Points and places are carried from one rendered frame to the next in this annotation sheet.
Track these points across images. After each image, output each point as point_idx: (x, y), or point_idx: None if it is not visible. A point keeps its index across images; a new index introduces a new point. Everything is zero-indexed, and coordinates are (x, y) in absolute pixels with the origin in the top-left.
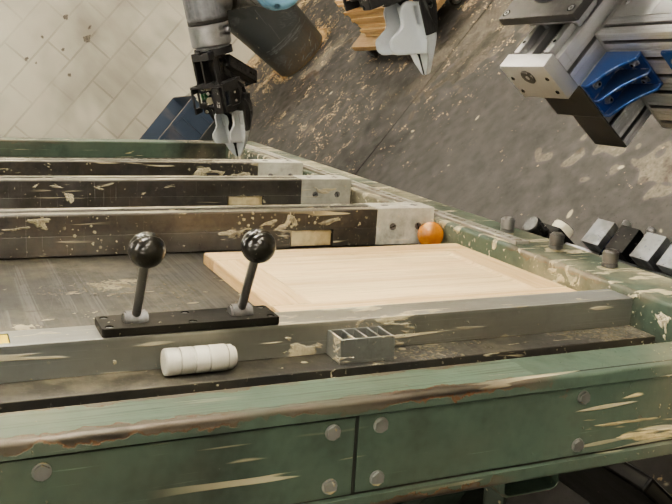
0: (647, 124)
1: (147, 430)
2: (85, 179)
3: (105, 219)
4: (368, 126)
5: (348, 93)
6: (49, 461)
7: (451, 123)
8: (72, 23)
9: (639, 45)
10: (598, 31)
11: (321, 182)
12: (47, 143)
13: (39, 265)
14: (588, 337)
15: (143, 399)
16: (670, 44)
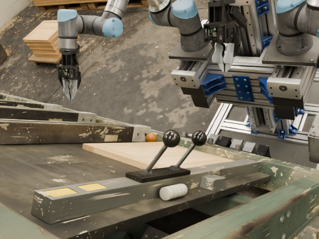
0: (168, 101)
1: (258, 224)
2: None
3: (34, 125)
4: (39, 93)
5: (26, 78)
6: None
7: (82, 95)
8: None
9: (223, 72)
10: (207, 65)
11: (86, 114)
12: None
13: (6, 148)
14: (257, 176)
15: (230, 210)
16: (237, 73)
